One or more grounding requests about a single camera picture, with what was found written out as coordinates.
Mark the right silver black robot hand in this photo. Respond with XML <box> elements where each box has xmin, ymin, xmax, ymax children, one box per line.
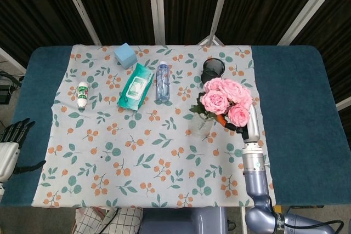
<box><xmin>216</xmin><ymin>104</ymin><xmax>261</xmax><ymax>145</ymax></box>

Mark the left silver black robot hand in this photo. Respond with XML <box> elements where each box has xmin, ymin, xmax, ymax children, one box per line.
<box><xmin>0</xmin><ymin>117</ymin><xmax>47</xmax><ymax>185</ymax></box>

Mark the pink artificial rose bouquet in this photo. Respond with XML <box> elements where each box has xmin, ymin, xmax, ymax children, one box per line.
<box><xmin>189</xmin><ymin>77</ymin><xmax>254</xmax><ymax>128</ymax></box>

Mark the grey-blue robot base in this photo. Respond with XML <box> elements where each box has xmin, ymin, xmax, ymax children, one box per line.
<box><xmin>139</xmin><ymin>207</ymin><xmax>229</xmax><ymax>234</ymax></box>

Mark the clear textured glass vase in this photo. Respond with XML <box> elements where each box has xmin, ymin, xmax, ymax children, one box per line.
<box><xmin>188</xmin><ymin>112</ymin><xmax>215</xmax><ymax>138</ymax></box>

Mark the black electronic equipment box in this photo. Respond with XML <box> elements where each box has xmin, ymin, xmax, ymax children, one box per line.
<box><xmin>0</xmin><ymin>69</ymin><xmax>23</xmax><ymax>106</ymax></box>

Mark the teal fabric table cover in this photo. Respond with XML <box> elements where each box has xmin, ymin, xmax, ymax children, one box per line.
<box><xmin>0</xmin><ymin>45</ymin><xmax>344</xmax><ymax>208</ymax></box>

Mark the black mesh pen holder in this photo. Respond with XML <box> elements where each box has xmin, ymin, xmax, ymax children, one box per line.
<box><xmin>201</xmin><ymin>58</ymin><xmax>227</xmax><ymax>84</ymax></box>

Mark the white bottle with green label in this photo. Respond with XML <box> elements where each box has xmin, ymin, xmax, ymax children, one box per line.
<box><xmin>77</xmin><ymin>81</ymin><xmax>89</xmax><ymax>109</ymax></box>

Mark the grey tripod stand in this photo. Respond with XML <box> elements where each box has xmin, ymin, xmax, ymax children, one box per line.
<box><xmin>197</xmin><ymin>25</ymin><xmax>226</xmax><ymax>47</ymax></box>

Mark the clear plastic water bottle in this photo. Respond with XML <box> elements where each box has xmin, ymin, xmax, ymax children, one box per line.
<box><xmin>155</xmin><ymin>60</ymin><xmax>172</xmax><ymax>101</ymax></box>

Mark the fruit and leaf print tablecloth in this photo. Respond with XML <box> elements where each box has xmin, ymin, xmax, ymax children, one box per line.
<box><xmin>30</xmin><ymin>44</ymin><xmax>276</xmax><ymax>209</ymax></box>

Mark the black and white checked bag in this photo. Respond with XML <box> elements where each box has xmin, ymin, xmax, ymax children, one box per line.
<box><xmin>72</xmin><ymin>206</ymin><xmax>144</xmax><ymax>234</ymax></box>

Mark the green wet wipes pack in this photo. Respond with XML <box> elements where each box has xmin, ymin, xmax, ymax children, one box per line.
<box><xmin>117</xmin><ymin>62</ymin><xmax>155</xmax><ymax>112</ymax></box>

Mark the light blue cube box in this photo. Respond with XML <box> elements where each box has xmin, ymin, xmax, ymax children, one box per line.
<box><xmin>114</xmin><ymin>42</ymin><xmax>138</xmax><ymax>69</ymax></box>

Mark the white partition frame post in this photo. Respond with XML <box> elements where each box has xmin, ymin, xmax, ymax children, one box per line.
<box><xmin>207</xmin><ymin>0</ymin><xmax>234</xmax><ymax>40</ymax></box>
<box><xmin>147</xmin><ymin>0</ymin><xmax>167</xmax><ymax>45</ymax></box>
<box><xmin>277</xmin><ymin>0</ymin><xmax>342</xmax><ymax>46</ymax></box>
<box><xmin>58</xmin><ymin>0</ymin><xmax>103</xmax><ymax>46</ymax></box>

